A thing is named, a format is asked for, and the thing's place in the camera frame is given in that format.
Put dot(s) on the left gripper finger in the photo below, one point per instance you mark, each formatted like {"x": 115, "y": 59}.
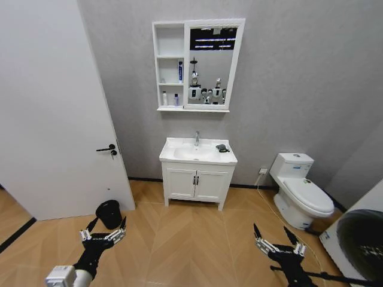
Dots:
{"x": 85, "y": 235}
{"x": 117, "y": 235}

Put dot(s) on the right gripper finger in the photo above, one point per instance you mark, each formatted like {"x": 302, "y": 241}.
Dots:
{"x": 300, "y": 249}
{"x": 264, "y": 245}

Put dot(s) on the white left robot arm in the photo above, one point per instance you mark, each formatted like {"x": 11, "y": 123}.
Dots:
{"x": 81, "y": 278}

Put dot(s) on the white vanity cabinet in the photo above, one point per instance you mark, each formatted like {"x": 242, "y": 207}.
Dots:
{"x": 181, "y": 183}

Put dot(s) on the dark grey towel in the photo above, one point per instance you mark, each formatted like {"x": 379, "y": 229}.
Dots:
{"x": 222, "y": 148}

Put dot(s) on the white washbasin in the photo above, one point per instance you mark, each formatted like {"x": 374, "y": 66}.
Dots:
{"x": 194, "y": 154}

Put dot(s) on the black trash bin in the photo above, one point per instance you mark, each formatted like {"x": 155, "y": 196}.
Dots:
{"x": 109, "y": 215}

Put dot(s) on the white toilet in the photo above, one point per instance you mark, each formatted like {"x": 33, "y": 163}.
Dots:
{"x": 302, "y": 194}

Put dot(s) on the white washing machine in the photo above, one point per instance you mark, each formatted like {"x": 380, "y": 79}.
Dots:
{"x": 359, "y": 239}

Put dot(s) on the black door key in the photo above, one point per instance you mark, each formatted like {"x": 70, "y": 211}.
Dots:
{"x": 113, "y": 153}

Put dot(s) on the chrome faucet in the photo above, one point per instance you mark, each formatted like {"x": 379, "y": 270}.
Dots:
{"x": 197, "y": 138}

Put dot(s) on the white door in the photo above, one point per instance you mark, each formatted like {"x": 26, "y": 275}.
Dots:
{"x": 51, "y": 104}

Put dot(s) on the small white bottle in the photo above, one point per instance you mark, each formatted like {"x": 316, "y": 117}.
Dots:
{"x": 164, "y": 99}

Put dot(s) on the dark blue bottle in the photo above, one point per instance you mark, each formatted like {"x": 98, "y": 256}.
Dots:
{"x": 176, "y": 100}

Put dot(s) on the blue white tube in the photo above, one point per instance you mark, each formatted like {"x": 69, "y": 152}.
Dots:
{"x": 180, "y": 71}

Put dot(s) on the mirror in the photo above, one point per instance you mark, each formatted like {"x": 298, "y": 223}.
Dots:
{"x": 212, "y": 62}

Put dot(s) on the wall power outlet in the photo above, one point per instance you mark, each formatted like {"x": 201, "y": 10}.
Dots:
{"x": 263, "y": 171}

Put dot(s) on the white wall cabinet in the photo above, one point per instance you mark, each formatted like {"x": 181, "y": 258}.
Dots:
{"x": 170, "y": 40}

